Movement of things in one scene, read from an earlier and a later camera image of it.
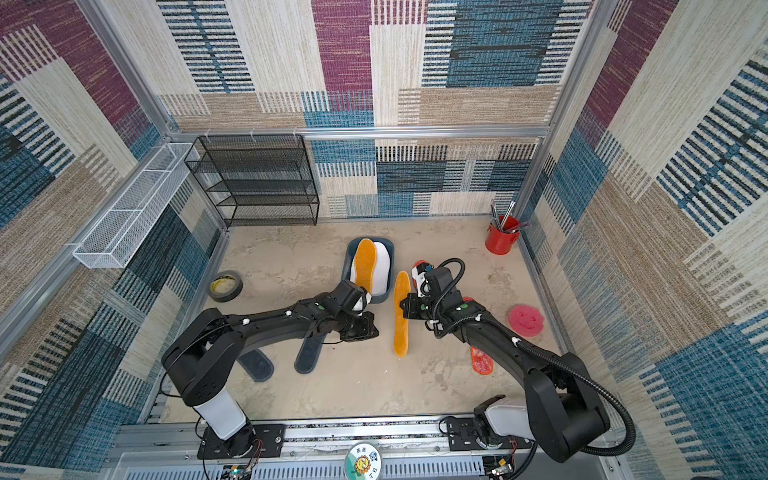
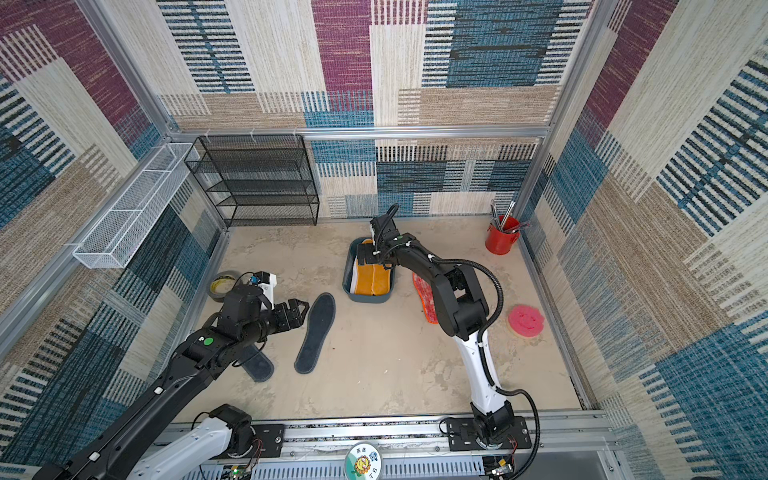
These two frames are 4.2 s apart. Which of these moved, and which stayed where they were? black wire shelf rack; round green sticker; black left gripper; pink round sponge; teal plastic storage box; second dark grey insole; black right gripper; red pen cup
Moved: black left gripper; black right gripper
Stayed: round green sticker; pink round sponge; second dark grey insole; teal plastic storage box; black wire shelf rack; red pen cup
